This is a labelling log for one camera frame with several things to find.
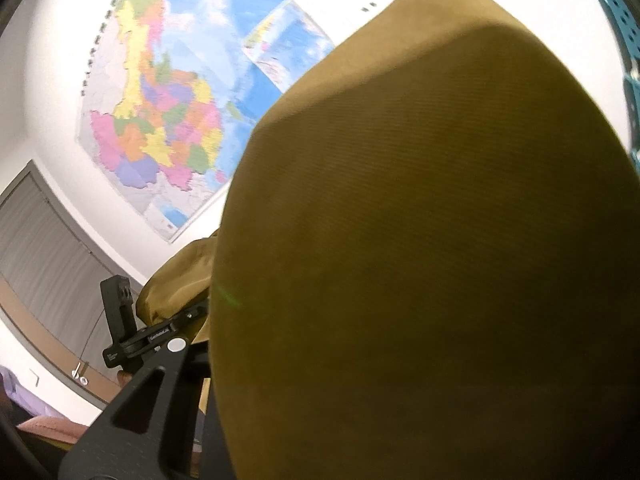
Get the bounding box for small blue wall map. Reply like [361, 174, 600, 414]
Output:
[242, 0, 337, 97]

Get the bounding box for purple puffer jacket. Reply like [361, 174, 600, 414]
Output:
[0, 365, 34, 419]

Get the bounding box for grey door with brown frame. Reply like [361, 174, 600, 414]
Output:
[0, 159, 153, 407]

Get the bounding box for large colourful wall map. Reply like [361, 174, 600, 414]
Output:
[75, 0, 337, 244]

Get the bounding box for teal pegboard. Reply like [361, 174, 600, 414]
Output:
[592, 0, 640, 165]

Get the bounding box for olive green jacket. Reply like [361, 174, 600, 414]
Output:
[137, 0, 640, 480]

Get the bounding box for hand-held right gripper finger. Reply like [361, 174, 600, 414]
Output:
[57, 341, 236, 480]

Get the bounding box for person's left forearm pink sleeve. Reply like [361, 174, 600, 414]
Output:
[17, 414, 92, 443]

